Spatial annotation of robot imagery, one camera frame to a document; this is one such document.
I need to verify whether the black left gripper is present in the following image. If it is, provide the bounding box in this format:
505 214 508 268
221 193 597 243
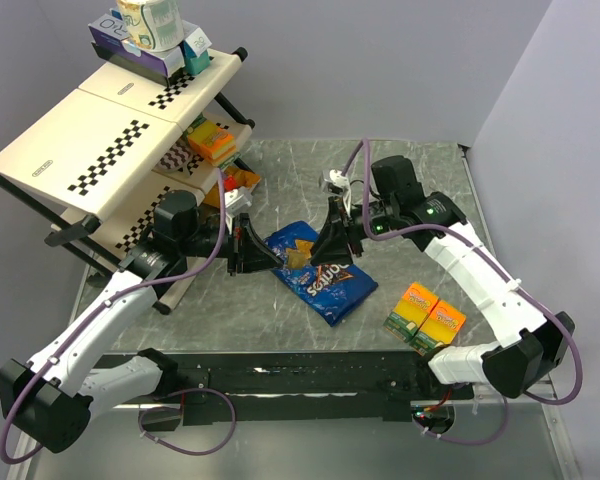
179 212 283 276

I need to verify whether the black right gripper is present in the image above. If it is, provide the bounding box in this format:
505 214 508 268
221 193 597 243
309 196 398 268

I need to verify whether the brass padlock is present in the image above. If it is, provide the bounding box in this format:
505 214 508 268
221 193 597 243
285 250 311 270

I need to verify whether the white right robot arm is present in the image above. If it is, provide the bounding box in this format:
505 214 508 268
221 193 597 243
310 156 575 399

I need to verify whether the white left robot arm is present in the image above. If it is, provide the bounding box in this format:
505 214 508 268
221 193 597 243
0 187 282 453

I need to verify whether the blue Doritos chip bag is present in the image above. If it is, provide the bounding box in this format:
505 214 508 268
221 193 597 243
265 221 378 327

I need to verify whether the orange snack bag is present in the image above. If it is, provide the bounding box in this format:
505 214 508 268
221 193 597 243
203 166 262 209

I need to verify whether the orange sponge pack on shelf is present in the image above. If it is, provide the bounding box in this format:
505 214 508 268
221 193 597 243
184 120 237 168

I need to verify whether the left yellow sponge pack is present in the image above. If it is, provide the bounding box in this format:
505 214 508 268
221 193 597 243
383 282 439 343

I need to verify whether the yellow sponge pack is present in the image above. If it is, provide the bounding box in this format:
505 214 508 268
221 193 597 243
411 300 466 355
383 282 439 343

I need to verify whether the purple zigzag cloth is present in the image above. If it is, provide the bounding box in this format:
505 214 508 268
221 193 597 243
156 139 193 172

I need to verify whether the right yellow sponge pack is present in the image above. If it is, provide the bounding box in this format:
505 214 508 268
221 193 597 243
411 300 466 355

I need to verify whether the beige checkered shelf rack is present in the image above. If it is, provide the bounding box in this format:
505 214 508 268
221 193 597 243
0 47 256 316

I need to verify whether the teal small box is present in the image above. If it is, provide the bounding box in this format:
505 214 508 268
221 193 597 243
180 24 212 76

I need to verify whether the purple tissue box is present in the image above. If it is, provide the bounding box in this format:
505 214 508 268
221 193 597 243
88 14 185 78

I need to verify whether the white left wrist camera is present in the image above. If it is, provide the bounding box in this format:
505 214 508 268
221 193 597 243
223 176 253 213

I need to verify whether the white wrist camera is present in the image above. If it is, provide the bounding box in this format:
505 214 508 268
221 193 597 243
319 169 351 213
223 176 253 213

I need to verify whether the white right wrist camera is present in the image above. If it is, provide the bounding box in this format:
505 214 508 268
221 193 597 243
319 169 351 213

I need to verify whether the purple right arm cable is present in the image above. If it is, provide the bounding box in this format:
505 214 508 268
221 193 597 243
342 138 585 405

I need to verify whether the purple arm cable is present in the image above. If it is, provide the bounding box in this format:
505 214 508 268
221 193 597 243
342 138 585 405
0 169 229 464

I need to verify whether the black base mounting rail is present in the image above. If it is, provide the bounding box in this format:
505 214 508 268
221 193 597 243
82 347 486 426

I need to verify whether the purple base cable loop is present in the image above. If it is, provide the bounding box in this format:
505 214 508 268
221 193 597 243
138 388 236 456

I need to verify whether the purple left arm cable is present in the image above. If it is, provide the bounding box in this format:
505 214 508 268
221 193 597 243
0 169 229 464

